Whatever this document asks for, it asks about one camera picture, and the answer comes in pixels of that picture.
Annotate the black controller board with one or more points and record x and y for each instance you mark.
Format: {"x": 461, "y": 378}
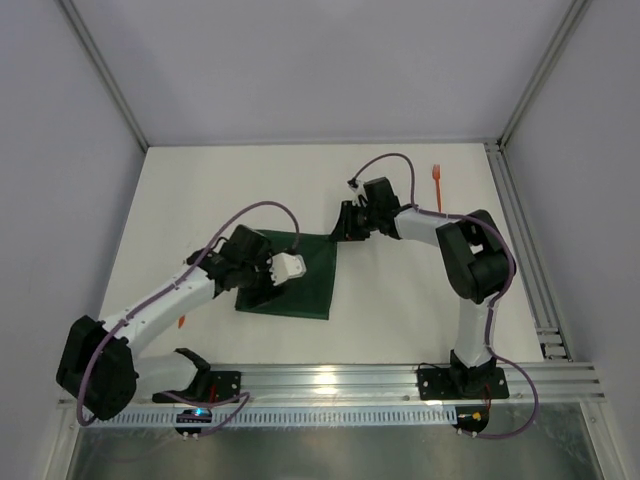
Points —
{"x": 472, "y": 421}
{"x": 191, "y": 422}

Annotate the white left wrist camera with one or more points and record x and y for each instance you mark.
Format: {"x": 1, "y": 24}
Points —
{"x": 284, "y": 267}

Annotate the aluminium frame post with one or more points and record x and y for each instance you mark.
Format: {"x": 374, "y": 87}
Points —
{"x": 93, "y": 53}
{"x": 551, "y": 55}

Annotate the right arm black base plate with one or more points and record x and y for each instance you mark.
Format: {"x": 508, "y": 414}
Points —
{"x": 437, "y": 383}

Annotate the right black controller board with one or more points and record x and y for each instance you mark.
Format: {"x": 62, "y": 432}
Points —
{"x": 472, "y": 421}

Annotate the aluminium frame post right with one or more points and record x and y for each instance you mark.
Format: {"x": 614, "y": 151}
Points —
{"x": 551, "y": 55}

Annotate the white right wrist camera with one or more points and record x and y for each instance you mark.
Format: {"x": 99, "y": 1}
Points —
{"x": 359, "y": 194}

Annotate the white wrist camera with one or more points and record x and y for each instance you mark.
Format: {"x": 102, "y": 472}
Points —
{"x": 284, "y": 267}
{"x": 359, "y": 194}

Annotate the slotted grey cable duct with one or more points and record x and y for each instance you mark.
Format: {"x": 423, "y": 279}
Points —
{"x": 316, "y": 416}

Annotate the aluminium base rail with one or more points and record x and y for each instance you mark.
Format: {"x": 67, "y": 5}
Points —
{"x": 399, "y": 383}

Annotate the aluminium frame post left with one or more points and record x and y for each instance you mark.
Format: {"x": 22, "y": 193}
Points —
{"x": 93, "y": 53}

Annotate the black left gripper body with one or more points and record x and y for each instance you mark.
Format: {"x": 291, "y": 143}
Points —
{"x": 261, "y": 282}

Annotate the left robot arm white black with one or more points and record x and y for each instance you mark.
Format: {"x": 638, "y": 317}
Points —
{"x": 102, "y": 365}

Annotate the green cloth napkin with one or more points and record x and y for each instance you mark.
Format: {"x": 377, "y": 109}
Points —
{"x": 307, "y": 297}

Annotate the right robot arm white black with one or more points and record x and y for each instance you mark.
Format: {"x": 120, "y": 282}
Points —
{"x": 478, "y": 266}

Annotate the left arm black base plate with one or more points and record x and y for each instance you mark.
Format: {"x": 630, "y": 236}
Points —
{"x": 225, "y": 386}

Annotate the aluminium frame rail right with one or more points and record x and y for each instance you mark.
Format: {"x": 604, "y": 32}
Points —
{"x": 544, "y": 308}

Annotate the left black controller board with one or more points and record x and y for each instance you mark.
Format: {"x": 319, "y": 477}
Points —
{"x": 191, "y": 422}

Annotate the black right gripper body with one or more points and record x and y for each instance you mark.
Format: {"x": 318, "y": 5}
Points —
{"x": 347, "y": 223}

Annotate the orange plastic fork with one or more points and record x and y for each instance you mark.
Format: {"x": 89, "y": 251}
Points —
{"x": 436, "y": 176}

